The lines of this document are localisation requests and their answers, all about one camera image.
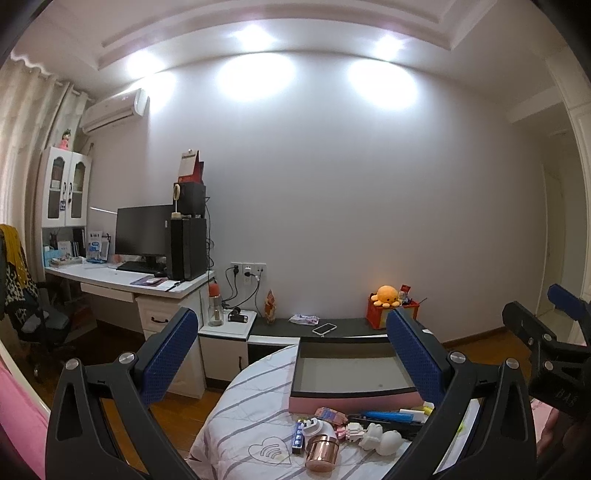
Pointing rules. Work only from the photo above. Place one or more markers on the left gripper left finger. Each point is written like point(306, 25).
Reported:
point(80, 442)

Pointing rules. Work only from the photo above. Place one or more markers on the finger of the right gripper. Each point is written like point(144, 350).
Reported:
point(576, 308)
point(528, 328)

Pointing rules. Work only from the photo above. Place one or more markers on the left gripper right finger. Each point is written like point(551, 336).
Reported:
point(501, 443)

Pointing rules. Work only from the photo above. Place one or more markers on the yellow highlighter marker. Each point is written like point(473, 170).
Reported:
point(420, 413)

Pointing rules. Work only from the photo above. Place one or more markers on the white astronaut figurine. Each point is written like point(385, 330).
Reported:
point(385, 443)

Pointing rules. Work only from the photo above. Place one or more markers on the pink block toy figure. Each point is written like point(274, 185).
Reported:
point(351, 432)

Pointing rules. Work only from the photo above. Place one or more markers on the pink storage box tray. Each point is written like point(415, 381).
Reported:
point(350, 377)

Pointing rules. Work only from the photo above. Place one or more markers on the rose gold metal can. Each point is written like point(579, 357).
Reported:
point(322, 453)

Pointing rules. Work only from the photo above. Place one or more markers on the white round plug device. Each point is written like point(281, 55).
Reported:
point(314, 427)

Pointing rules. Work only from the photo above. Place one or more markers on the blue usb hub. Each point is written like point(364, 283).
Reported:
point(298, 439)

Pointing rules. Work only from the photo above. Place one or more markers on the white desk with drawers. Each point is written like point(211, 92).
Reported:
point(127, 300)

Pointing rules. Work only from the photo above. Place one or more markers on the orange octopus plush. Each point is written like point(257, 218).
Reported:
point(386, 297)

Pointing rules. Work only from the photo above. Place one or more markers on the white nightstand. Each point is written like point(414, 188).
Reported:
point(223, 349)

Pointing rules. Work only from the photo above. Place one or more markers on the bottle with orange cap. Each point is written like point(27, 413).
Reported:
point(215, 302)

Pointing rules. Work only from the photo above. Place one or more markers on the small black webcam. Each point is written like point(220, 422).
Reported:
point(236, 316)

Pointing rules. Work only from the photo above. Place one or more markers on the white smartphone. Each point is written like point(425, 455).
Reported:
point(324, 329)

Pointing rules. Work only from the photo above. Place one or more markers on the black low cabinet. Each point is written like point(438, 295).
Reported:
point(405, 334)

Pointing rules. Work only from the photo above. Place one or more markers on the black computer monitor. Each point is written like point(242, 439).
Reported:
point(141, 231)

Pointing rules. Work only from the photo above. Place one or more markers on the red snack bag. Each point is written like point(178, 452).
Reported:
point(269, 308)

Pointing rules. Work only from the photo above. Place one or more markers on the black computer tower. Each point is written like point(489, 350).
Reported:
point(186, 256)

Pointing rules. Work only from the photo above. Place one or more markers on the tissue packet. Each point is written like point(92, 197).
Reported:
point(304, 320)

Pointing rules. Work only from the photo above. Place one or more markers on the white glass door cabinet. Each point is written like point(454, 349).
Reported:
point(63, 186)

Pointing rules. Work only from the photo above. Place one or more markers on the black speaker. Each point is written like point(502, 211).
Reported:
point(189, 198)

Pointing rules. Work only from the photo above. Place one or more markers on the red desk calendar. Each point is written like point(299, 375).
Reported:
point(191, 167)

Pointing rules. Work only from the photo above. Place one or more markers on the pink doll figure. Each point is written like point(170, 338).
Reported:
point(64, 142)

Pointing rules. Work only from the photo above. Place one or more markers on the beige curtain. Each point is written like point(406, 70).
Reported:
point(36, 109)

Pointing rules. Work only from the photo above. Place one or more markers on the white air conditioner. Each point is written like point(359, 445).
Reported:
point(125, 105)

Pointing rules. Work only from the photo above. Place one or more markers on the wall power outlet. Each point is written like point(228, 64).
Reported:
point(258, 269)

